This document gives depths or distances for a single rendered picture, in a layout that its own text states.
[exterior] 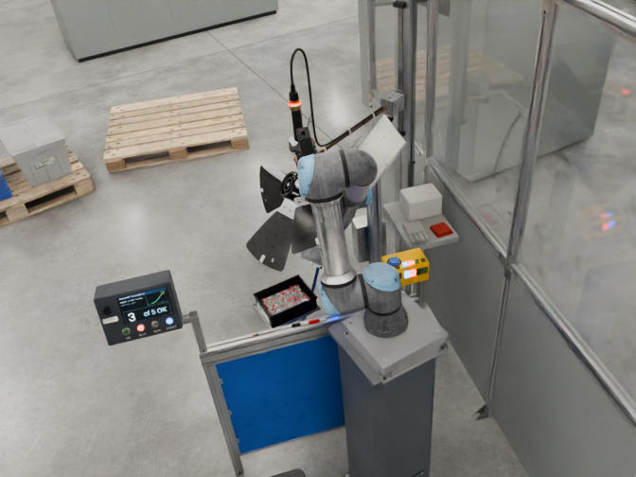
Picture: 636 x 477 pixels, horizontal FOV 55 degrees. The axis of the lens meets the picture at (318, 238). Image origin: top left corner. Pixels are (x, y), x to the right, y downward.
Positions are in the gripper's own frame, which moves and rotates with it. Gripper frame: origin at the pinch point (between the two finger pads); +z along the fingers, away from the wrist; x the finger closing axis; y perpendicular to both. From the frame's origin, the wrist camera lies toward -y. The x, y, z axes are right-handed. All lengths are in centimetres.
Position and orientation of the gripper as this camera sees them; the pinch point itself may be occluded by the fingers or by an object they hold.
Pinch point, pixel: (297, 135)
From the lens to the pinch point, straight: 240.6
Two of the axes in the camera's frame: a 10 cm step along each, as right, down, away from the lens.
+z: -2.6, -5.9, 7.6
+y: 0.8, 7.7, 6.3
